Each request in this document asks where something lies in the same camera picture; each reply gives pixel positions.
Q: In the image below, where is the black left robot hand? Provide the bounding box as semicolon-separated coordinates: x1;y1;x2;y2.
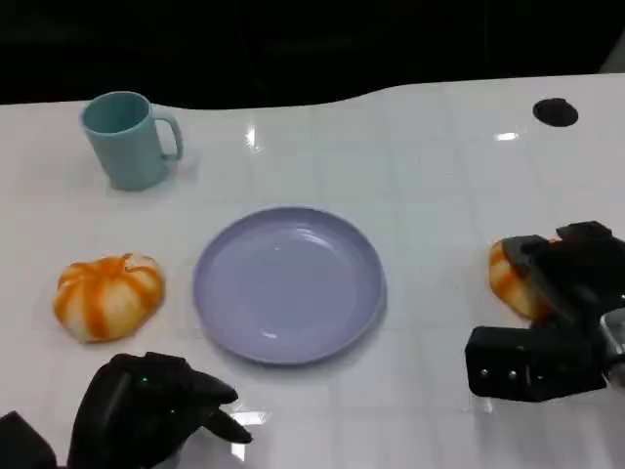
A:
66;352;254;469

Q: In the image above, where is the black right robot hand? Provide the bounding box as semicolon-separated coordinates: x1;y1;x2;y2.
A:
501;220;625;335

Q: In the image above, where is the orange and white bread roll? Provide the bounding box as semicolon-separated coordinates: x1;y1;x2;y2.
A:
488;237;563;322
53;252;166;344

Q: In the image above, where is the pale green mug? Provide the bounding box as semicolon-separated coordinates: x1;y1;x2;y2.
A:
80;90;186;192

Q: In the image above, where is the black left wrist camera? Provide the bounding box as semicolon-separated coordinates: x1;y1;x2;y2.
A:
0;410;57;469

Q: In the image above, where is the lilac plate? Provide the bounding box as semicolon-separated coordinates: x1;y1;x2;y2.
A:
191;206;387;366

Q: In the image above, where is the black round table grommet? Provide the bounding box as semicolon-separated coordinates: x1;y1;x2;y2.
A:
532;98;580;129

